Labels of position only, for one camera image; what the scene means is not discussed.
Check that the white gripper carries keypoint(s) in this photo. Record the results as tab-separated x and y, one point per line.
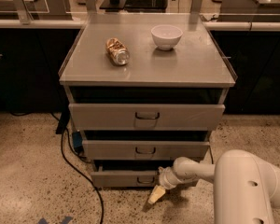
165	179

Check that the grey drawer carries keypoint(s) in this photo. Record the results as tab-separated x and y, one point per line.
158	117
124	178
144	150

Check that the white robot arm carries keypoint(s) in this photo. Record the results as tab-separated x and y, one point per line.
246	188

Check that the grey metal drawer cabinet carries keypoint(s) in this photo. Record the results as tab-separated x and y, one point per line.
192	73

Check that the blue power adapter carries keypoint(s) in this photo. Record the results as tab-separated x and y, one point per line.
77	141

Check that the white ceramic bowl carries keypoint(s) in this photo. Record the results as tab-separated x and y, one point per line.
166	37

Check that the white horizontal rail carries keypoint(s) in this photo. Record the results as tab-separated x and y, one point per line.
209	25

